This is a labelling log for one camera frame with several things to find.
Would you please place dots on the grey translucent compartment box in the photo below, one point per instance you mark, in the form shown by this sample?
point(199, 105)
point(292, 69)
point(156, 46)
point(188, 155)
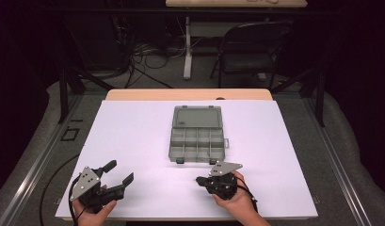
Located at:
point(197, 138)

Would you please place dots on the aluminium floor rail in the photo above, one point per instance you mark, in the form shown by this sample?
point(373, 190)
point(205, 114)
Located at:
point(33, 163)
point(340, 169)

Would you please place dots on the black folding chair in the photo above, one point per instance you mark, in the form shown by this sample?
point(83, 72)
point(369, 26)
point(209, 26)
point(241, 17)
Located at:
point(253, 59)

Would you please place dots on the white table board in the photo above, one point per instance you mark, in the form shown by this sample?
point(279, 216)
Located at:
point(133, 141)

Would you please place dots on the light wooden table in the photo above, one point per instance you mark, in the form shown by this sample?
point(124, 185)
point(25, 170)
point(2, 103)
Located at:
point(180, 94)

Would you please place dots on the dark cabinet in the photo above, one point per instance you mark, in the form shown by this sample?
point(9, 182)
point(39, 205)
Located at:
point(93, 40)

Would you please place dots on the beige desk with white leg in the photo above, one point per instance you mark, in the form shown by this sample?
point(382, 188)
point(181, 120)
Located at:
point(188, 47)

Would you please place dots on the black metal stand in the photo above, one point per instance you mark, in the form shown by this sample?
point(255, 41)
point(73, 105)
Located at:
point(64, 94)
point(319, 94)

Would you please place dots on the black metal frame bar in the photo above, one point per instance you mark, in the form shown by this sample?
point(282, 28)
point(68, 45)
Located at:
point(118, 11)

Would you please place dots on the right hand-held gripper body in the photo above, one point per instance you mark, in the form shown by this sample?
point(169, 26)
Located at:
point(223, 183)

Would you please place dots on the person's left hand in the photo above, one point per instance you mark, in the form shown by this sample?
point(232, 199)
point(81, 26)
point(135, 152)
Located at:
point(93, 218)

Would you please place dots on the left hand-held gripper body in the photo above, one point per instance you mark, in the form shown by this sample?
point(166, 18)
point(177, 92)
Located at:
point(85, 183)

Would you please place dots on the person's right hand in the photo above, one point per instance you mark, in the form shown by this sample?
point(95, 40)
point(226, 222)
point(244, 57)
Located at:
point(238, 201)

